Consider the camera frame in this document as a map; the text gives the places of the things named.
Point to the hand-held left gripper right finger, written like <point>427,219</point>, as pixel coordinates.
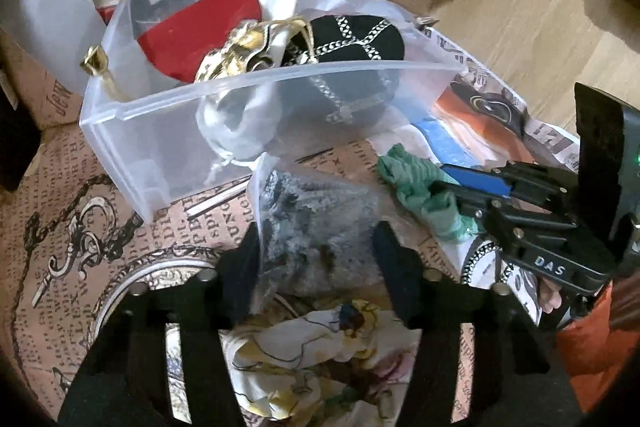
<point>395,257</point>

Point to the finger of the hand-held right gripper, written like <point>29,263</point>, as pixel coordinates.
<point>475,179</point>
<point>460,202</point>

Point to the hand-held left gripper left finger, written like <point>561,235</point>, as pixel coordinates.
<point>245,259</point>

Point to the green cloth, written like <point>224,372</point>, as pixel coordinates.
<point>415,177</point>

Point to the grey furry item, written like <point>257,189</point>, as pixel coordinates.
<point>310,227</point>

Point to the clear plastic storage bin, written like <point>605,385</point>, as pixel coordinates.
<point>165,132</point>

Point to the person's right forearm orange sleeve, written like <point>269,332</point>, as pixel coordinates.
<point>600,347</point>

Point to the person's right hand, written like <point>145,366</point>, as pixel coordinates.
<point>549,297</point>

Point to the newspaper print orange sheet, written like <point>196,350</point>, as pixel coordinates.
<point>495,132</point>

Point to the floral printed cloth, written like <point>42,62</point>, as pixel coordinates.
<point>300,357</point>

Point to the vintage print paper mat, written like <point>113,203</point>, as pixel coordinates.
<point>75,187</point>

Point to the gold and white scarf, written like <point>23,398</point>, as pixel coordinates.
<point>235,52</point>

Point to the red fabric pouch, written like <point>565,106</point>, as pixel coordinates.
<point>200,27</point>

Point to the white paper sheet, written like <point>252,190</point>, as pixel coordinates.
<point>55,22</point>

